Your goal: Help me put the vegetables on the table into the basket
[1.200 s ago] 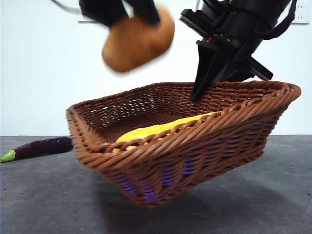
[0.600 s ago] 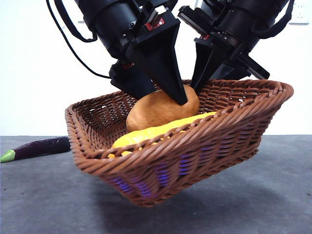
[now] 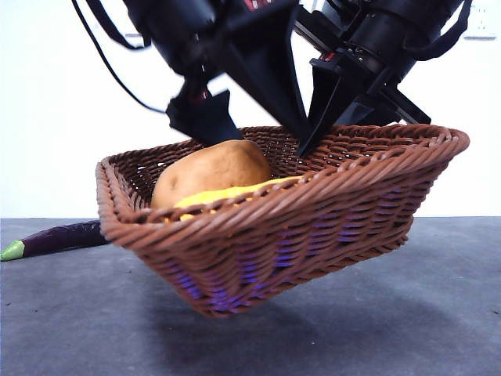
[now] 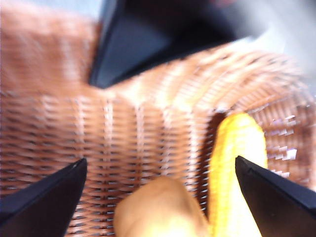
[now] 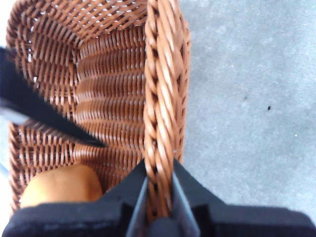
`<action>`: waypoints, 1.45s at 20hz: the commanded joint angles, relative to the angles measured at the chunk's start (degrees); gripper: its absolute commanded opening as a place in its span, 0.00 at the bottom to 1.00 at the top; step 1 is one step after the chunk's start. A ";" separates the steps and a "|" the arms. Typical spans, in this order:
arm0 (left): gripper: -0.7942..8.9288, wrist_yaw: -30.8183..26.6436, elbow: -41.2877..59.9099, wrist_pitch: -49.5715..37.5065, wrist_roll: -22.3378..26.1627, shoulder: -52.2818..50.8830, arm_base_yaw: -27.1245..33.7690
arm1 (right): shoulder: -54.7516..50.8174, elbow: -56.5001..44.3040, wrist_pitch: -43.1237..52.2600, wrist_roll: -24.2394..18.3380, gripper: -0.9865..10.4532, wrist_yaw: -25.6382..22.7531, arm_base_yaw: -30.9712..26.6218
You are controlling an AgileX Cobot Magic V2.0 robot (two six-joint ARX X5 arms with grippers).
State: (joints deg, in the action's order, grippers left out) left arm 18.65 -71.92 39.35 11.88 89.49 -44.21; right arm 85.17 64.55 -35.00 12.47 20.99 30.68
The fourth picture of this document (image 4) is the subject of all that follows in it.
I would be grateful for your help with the brown potato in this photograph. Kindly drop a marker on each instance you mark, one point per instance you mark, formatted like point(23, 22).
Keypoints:
point(158, 209)

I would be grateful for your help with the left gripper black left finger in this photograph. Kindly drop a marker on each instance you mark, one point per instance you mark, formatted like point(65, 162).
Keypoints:
point(37, 209)

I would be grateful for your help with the brown wicker basket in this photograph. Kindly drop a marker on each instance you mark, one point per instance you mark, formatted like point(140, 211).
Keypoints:
point(123, 135)

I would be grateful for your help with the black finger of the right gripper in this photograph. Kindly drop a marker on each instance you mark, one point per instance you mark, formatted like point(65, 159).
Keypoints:
point(133, 49)

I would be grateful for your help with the yellow corn cob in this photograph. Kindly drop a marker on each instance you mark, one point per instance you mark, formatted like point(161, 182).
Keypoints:
point(227, 185)

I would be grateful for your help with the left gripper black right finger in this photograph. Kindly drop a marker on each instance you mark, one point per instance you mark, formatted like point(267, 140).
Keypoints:
point(279, 205)

